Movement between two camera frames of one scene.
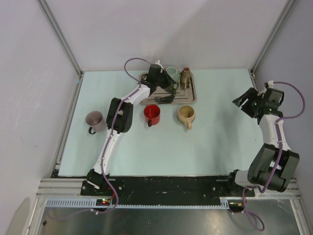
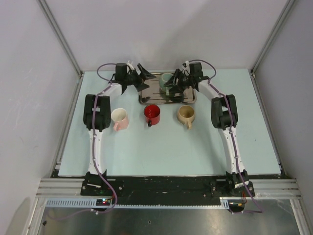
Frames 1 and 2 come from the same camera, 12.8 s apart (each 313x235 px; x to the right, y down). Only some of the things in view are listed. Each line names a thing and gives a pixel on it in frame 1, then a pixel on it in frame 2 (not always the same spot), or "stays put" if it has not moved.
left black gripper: [168, 82] → [144, 75]
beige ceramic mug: [186, 115] stays put
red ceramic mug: [152, 113] stays put
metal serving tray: [160, 95] stays put
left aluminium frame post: [61, 36] stays put
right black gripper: [251, 94] → [179, 88]
